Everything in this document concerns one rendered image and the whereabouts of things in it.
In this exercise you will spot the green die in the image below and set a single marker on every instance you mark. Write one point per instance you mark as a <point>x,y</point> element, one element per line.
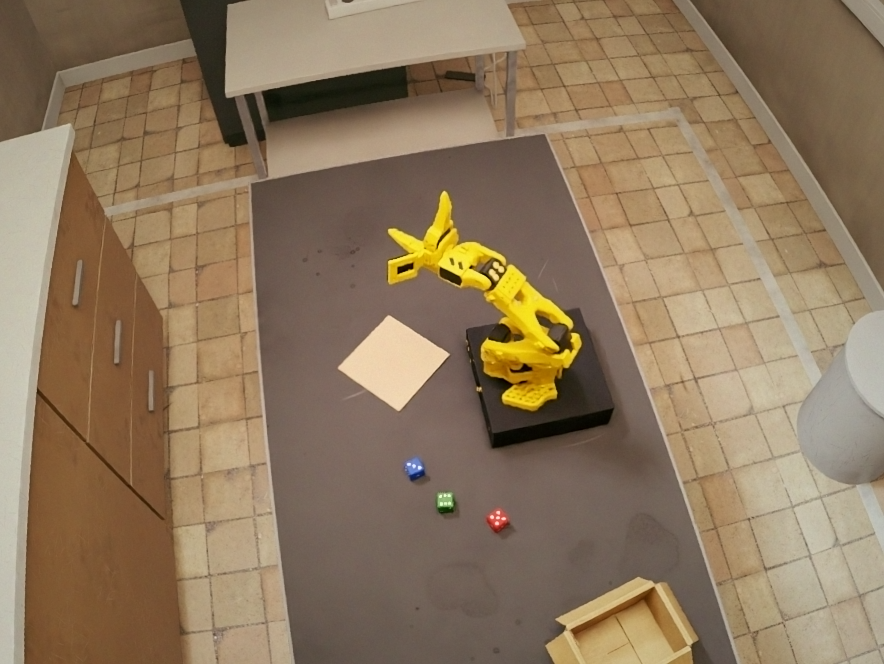
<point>445,502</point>

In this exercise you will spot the blue die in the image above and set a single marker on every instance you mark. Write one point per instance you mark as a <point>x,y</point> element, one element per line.
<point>414,468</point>

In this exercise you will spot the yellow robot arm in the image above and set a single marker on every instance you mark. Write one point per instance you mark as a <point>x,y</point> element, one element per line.
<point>502,284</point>

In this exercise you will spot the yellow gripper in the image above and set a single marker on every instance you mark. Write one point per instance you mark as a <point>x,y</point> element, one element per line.
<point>441,235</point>

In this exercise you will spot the beige flat mat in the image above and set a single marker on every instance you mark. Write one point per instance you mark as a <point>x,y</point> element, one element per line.
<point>394,362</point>

